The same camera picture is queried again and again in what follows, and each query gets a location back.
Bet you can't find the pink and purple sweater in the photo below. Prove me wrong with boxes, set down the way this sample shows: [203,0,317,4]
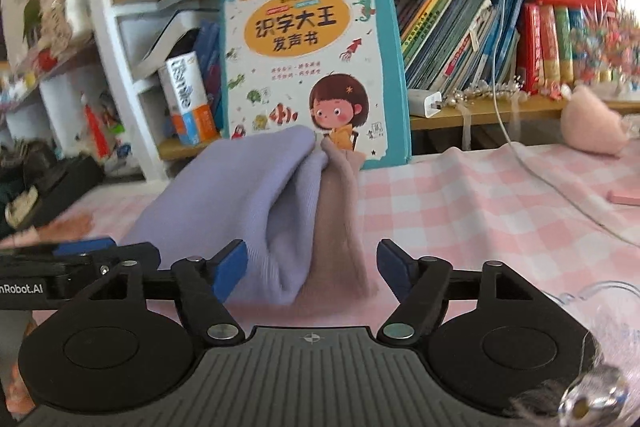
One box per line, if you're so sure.
[119,123,382,309]

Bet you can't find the pearl bead hair ornament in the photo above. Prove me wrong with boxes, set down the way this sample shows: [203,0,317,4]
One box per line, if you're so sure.
[441,76,527,108]

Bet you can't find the furry charm with clear bead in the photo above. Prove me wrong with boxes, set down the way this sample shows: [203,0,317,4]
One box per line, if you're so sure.
[506,364,632,427]

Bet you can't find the pink plush toy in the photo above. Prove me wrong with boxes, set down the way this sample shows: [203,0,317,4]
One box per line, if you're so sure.
[559,83,629,156]

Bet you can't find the row of red books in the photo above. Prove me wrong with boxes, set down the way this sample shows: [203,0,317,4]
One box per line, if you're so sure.
[516,0,619,95]

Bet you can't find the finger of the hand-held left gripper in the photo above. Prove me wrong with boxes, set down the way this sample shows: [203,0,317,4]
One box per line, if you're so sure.
[0,235,118,265]

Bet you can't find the white charger plug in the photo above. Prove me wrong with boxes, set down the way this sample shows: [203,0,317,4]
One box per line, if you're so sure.
[406,88,445,118]

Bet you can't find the white box with orange base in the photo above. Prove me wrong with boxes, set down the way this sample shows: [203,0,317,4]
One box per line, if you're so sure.
[157,51,222,146]

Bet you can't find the red tassel ornament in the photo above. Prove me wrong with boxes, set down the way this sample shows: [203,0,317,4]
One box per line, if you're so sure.
[81,93,112,159]

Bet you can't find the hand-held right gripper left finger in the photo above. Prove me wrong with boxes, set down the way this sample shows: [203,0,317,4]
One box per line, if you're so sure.
[74,238,250,344]

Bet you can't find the row of thin children's books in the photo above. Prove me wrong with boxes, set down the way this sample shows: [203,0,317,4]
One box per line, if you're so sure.
[394,0,529,92]

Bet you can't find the colourful paper stars jar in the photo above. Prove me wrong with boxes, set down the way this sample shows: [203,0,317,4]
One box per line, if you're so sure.
[569,4,640,96]

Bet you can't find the white charging cable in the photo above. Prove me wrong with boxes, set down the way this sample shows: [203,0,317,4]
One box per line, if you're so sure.
[489,0,640,250]

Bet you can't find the pink checked cartoon bedsheet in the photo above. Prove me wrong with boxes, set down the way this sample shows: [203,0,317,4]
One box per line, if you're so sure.
[50,139,640,323]

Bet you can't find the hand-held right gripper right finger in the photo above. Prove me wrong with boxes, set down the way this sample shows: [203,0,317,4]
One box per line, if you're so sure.
[375,238,557,348]

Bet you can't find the black desk device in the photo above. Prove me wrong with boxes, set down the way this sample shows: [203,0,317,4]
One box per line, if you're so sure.
[0,141,107,230]

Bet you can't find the teal children's picture book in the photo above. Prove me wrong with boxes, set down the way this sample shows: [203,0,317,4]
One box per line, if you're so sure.
[219,0,414,171]

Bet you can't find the pink notepad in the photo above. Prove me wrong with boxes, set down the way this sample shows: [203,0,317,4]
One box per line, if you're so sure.
[606,188,640,206]

